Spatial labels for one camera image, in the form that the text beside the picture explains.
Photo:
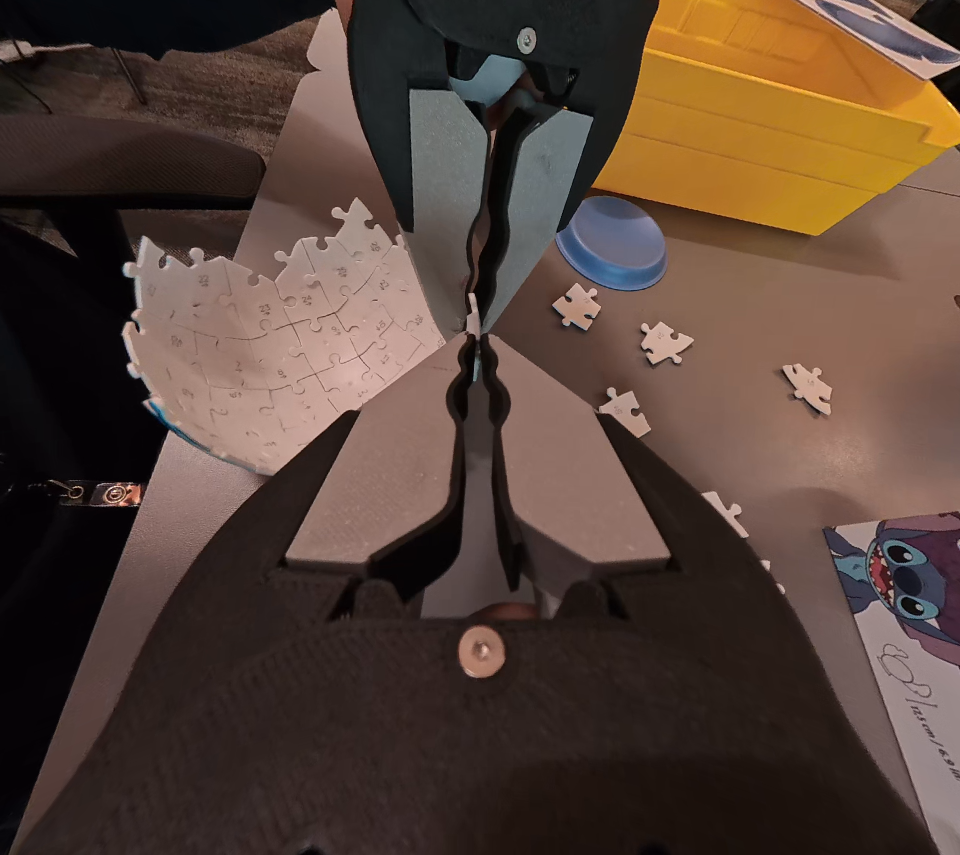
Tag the cartoon character picture card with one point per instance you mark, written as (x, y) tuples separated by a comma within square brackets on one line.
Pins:
[(900, 645)]

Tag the dark grey chair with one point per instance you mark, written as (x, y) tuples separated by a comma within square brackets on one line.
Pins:
[(127, 157)]

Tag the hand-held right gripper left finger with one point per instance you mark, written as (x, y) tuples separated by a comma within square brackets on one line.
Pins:
[(390, 480)]

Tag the person's dark clothed body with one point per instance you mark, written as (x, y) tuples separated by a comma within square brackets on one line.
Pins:
[(52, 645)]

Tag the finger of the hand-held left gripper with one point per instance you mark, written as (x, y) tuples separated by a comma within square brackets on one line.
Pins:
[(536, 195), (442, 180)]

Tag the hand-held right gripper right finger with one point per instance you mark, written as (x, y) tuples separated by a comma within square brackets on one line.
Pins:
[(577, 487)]

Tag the metal badge clip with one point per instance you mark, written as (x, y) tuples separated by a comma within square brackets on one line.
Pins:
[(97, 493)]

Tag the blue round stand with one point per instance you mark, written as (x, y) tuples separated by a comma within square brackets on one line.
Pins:
[(622, 255)]

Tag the yellow plastic bin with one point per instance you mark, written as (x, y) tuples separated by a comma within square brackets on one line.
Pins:
[(750, 142)]

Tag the white and blue puzzle ball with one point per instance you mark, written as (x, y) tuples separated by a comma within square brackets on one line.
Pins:
[(285, 360)]

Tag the white puzzle piece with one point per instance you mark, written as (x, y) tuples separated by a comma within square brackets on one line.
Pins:
[(808, 388), (724, 510), (576, 307), (771, 574), (664, 343), (473, 319), (628, 412)]

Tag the white card with blue print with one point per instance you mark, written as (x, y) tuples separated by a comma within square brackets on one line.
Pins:
[(847, 7)]

